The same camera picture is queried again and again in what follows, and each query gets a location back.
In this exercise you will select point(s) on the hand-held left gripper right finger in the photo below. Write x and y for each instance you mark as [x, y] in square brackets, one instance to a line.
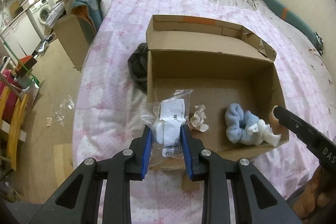
[187, 150]

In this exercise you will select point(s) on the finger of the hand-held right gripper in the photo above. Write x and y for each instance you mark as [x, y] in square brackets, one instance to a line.
[291, 124]

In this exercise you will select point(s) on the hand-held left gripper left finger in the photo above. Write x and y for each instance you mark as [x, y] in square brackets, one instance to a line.
[147, 150]

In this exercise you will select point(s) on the peach soft sponge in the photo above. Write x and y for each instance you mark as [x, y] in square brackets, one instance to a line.
[275, 121]

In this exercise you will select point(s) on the cream scrunchie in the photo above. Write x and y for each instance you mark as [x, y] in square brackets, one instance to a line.
[199, 119]

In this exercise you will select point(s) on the clear packet with white label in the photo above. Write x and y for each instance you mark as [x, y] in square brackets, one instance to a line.
[170, 111]

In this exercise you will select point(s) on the blue and white fluffy scrunchie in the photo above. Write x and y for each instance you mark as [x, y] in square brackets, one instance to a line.
[239, 121]

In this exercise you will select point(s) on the brown cardboard box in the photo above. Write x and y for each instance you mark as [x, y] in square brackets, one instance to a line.
[210, 61]

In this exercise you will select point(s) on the person's right hand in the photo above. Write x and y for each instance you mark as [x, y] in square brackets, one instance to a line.
[317, 192]

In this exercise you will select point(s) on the beige flat pad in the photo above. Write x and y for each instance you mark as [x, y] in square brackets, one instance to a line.
[194, 183]

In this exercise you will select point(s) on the dark grey cloth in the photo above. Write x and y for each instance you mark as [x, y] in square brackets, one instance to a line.
[137, 66]

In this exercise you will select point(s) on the clear plastic packaging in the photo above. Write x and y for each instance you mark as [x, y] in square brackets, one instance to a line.
[61, 111]

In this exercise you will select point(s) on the teal pillow with orange stripe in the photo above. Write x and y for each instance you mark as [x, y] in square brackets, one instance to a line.
[288, 14]

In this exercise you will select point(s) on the wooden bedside cabinet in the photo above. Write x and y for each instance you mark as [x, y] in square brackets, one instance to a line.
[71, 40]

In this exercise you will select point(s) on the yellow and red boxes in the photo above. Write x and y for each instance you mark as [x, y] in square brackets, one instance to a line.
[10, 113]

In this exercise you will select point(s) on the red dustpan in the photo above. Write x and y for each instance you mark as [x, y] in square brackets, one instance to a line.
[26, 64]

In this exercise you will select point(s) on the white kitchen cabinet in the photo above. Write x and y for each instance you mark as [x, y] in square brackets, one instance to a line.
[21, 35]

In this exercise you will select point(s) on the white washing machine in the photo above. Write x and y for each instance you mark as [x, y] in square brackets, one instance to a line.
[40, 12]

